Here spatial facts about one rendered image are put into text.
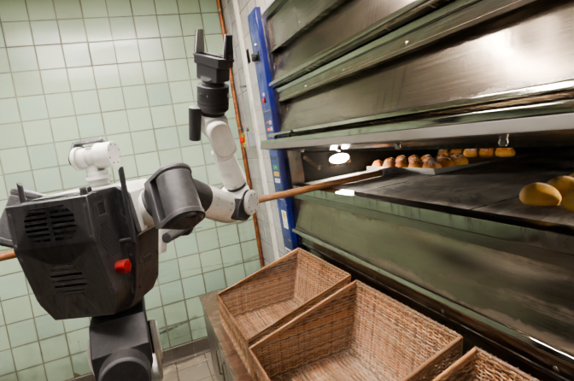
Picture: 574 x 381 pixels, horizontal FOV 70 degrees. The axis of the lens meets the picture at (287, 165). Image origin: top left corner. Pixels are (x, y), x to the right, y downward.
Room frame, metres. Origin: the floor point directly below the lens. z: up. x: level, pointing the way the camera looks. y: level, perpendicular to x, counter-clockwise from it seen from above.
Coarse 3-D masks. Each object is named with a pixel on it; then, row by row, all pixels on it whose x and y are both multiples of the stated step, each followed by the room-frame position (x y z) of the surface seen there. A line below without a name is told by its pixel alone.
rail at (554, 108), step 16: (480, 112) 0.76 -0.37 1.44; (496, 112) 0.72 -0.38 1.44; (512, 112) 0.69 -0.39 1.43; (528, 112) 0.66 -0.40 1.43; (544, 112) 0.63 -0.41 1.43; (560, 112) 0.61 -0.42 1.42; (368, 128) 1.12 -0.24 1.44; (384, 128) 1.05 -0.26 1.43; (400, 128) 0.99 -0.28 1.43; (416, 128) 0.93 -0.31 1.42
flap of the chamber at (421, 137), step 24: (504, 120) 0.70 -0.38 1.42; (528, 120) 0.66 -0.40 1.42; (552, 120) 0.62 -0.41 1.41; (264, 144) 2.05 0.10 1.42; (288, 144) 1.72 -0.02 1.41; (312, 144) 1.48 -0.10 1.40; (336, 144) 1.31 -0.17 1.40; (360, 144) 1.26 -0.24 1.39; (384, 144) 1.21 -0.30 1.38; (408, 144) 1.16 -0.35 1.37; (432, 144) 1.12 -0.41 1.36
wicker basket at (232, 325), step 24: (288, 264) 2.09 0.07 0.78; (312, 264) 1.94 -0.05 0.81; (240, 288) 1.99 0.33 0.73; (264, 288) 2.04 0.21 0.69; (288, 288) 2.08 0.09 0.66; (312, 288) 1.91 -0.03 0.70; (336, 288) 1.59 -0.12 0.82; (240, 312) 1.99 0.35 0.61; (264, 312) 1.99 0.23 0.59; (288, 312) 1.95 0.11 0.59; (336, 312) 1.67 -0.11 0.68; (240, 336) 1.54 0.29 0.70; (264, 336) 1.74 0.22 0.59; (312, 336) 1.54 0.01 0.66; (336, 336) 1.57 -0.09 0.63
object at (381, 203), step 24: (312, 192) 1.93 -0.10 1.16; (336, 192) 1.70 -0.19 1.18; (360, 192) 1.60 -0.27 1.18; (408, 216) 1.24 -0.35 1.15; (432, 216) 1.13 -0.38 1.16; (456, 216) 1.04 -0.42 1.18; (480, 216) 0.99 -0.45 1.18; (504, 216) 0.96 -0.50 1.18; (528, 240) 0.85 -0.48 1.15; (552, 240) 0.80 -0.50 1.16
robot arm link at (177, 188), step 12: (180, 168) 1.02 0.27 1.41; (156, 180) 1.02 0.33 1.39; (168, 180) 1.00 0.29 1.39; (180, 180) 1.00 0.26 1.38; (192, 180) 1.03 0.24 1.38; (168, 192) 0.98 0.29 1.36; (180, 192) 0.98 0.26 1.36; (192, 192) 1.00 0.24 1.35; (204, 192) 1.06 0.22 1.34; (168, 204) 0.97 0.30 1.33; (180, 204) 0.96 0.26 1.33; (192, 204) 0.97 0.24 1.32; (204, 204) 1.06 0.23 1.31
